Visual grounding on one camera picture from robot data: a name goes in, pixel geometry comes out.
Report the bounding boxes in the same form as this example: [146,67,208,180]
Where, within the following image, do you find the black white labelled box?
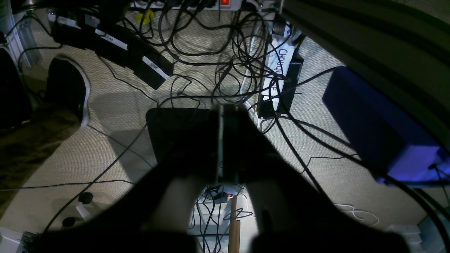
[257,36,304,119]

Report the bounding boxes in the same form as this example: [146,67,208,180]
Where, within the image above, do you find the black white shoe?
[44,54,91,129]

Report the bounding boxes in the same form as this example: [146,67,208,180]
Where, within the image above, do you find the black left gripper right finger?
[222,104,410,253]

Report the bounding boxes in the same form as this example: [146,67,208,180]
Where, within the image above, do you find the blue box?
[322,67,449,187]

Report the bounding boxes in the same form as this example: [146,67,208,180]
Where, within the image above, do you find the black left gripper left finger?
[32,105,222,253]

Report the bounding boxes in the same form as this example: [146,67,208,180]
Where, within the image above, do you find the wooden stick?
[228,195,241,253]

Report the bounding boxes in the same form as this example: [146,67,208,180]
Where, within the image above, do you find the black flat floor device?
[145,108,220,167]

